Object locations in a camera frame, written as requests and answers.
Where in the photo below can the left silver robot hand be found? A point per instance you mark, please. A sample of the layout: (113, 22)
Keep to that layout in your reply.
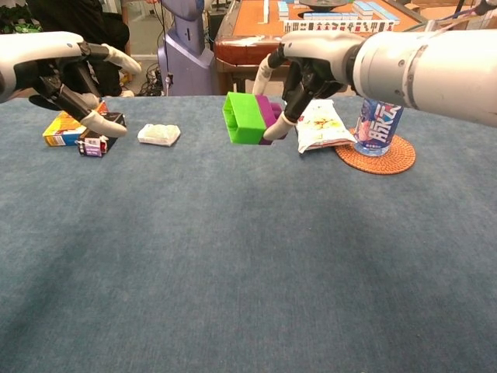
(39, 50)

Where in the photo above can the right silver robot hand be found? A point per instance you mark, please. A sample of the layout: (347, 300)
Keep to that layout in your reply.
(322, 50)

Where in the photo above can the purple toy block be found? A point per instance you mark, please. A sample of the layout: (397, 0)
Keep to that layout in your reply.
(266, 109)

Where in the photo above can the green toy block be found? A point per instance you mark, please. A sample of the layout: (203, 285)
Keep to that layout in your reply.
(246, 118)

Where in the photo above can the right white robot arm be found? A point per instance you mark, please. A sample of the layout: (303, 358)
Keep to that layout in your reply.
(427, 70)

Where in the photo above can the row of mahjong tiles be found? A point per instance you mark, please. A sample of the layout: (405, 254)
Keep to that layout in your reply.
(338, 26)

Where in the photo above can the green leafy plant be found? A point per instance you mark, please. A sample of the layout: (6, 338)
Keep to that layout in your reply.
(13, 17)

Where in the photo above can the black trousers of person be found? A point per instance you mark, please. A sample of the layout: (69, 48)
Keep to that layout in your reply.
(101, 23)

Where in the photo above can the white snack bag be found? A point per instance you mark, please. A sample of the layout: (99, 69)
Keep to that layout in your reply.
(320, 128)

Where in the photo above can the wooden mahjong table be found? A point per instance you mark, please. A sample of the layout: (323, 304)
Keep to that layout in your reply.
(240, 50)

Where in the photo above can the orange yellow carton box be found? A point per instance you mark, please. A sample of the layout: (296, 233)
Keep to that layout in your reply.
(60, 132)

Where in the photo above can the blue-capped water bottle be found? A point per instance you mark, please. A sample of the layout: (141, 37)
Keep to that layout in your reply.
(376, 132)

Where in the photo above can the small black carton box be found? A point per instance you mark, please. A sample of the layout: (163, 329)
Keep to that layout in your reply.
(95, 145)

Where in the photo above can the round woven rattan coaster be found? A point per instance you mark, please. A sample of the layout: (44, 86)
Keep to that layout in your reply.
(376, 163)

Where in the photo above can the pale green soap packet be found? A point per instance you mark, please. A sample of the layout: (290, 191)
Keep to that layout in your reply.
(159, 134)

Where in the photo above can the blue felt table cloth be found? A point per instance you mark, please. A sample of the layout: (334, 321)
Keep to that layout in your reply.
(233, 252)

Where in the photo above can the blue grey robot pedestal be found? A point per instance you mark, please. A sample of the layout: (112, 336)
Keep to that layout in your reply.
(186, 54)

